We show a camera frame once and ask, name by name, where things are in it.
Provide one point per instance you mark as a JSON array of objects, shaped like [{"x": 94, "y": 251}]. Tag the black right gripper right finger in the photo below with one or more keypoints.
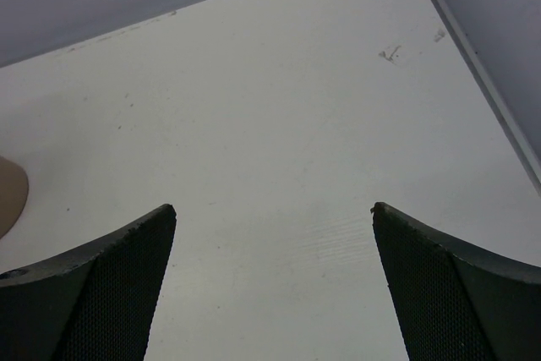
[{"x": 455, "y": 300}]

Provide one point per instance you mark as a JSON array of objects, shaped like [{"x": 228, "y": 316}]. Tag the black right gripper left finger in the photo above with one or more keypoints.
[{"x": 94, "y": 302}]

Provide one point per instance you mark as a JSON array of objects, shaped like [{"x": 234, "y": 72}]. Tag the tan cylindrical bin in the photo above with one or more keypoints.
[{"x": 14, "y": 190}]

